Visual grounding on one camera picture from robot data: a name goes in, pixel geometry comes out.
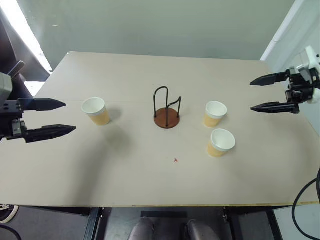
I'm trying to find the wire cup holder wooden base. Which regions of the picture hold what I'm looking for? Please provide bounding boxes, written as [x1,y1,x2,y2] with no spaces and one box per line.
[152,86,182,130]

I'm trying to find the black table frame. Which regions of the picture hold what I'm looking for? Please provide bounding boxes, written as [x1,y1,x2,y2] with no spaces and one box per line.
[18,205,294,240]

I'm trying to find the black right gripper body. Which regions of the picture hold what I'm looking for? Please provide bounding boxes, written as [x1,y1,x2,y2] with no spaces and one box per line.
[284,66,320,115]

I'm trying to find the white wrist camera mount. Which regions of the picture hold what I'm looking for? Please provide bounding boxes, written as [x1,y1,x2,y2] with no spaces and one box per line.
[295,45,320,105]
[0,72,14,101]

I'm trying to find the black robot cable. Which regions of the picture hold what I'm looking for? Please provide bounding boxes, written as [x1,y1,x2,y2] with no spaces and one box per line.
[291,166,320,240]

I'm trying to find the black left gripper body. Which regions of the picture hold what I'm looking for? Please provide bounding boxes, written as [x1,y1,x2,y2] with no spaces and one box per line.
[0,99,28,141]

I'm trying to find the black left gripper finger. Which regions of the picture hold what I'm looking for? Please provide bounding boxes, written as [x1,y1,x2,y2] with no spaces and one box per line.
[18,97,67,113]
[24,123,77,144]

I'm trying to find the black flat strip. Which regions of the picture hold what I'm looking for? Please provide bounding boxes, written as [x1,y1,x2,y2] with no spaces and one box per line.
[140,210,188,219]

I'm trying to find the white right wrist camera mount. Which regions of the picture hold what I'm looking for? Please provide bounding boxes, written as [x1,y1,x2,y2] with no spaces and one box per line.
[295,45,320,105]

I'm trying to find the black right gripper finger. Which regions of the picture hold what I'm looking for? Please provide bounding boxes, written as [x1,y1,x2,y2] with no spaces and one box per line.
[250,100,299,114]
[249,71,289,87]

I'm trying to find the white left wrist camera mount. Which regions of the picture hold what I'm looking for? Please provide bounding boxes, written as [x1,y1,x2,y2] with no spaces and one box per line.
[0,72,14,101]

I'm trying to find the yellow white paper cup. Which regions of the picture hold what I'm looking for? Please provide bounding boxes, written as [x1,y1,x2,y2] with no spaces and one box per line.
[81,97,112,127]
[207,128,237,159]
[202,100,228,129]

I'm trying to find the white box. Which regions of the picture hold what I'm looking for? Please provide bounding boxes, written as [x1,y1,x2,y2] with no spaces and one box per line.
[272,206,320,240]

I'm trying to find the white sneaker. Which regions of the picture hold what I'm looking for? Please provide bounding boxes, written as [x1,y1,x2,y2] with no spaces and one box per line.
[0,203,20,225]

